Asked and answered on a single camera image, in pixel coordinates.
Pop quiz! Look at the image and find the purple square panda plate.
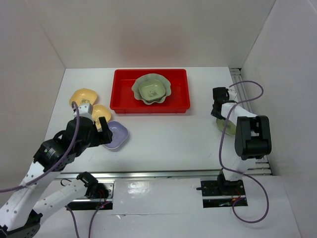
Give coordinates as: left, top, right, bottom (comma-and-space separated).
103, 120, 129, 150

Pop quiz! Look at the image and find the yellow square panda plate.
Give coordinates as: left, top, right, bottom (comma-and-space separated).
69, 88, 98, 106
92, 104, 111, 131

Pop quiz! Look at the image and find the green square panda plate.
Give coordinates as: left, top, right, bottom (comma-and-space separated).
138, 79, 166, 103
216, 119, 236, 136

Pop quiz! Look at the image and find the large green scalloped bowl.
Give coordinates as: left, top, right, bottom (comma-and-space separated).
131, 73, 172, 105

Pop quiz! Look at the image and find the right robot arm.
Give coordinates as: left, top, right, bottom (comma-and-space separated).
211, 87, 272, 195

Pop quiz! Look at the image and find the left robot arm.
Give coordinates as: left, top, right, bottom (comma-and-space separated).
0, 116, 112, 238

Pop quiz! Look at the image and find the red plastic bin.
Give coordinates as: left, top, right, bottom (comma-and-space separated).
110, 69, 190, 114

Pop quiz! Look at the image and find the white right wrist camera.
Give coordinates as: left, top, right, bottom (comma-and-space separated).
226, 88, 237, 101

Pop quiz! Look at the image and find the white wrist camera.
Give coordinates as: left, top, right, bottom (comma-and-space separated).
226, 88, 237, 101
78, 103, 94, 122

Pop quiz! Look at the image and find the aluminium side rail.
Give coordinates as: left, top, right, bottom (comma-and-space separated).
229, 68, 249, 102

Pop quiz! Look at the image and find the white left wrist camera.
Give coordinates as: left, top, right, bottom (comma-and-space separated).
78, 103, 94, 122

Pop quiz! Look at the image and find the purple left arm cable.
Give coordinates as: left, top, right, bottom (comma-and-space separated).
0, 104, 80, 193

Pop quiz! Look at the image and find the aluminium front rail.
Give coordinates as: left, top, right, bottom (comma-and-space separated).
56, 167, 272, 179

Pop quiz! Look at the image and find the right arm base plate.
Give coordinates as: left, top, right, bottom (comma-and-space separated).
196, 180, 248, 208

